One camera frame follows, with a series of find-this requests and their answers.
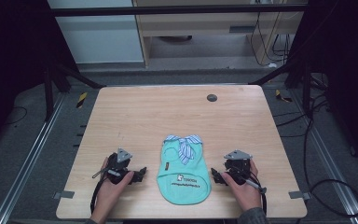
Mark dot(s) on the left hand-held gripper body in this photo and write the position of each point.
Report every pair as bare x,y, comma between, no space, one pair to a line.
117,169

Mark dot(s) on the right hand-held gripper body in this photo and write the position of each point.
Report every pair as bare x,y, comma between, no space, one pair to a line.
238,169

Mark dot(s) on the teal pet shirt striped bow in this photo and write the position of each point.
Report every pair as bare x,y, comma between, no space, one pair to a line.
183,180

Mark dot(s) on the person's left hand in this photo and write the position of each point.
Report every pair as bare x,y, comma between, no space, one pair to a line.
112,193

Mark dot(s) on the person's right hand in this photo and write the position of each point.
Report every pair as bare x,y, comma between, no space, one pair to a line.
245,194

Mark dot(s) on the grey round table grommet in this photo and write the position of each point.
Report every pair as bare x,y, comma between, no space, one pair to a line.
212,98

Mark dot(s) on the yellow black hazard tape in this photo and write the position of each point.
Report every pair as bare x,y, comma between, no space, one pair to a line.
81,100
282,96

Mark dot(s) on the white cabinet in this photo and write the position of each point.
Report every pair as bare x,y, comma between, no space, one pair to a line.
99,37

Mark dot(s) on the black curtain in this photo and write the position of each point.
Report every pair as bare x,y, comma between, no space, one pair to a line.
345,77
12,62

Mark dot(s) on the light wooden desk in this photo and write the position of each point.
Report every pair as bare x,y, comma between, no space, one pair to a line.
199,25

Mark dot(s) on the grey metal table bracket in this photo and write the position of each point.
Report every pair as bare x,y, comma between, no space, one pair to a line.
299,195
63,194

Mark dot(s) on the aluminium floor rail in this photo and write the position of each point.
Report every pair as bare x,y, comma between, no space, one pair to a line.
28,161
326,155

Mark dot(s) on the black diagonal frame strut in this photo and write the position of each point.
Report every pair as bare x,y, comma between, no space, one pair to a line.
276,74
77,74

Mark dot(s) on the black horizontal frame bar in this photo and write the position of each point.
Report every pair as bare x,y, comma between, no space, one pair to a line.
174,10

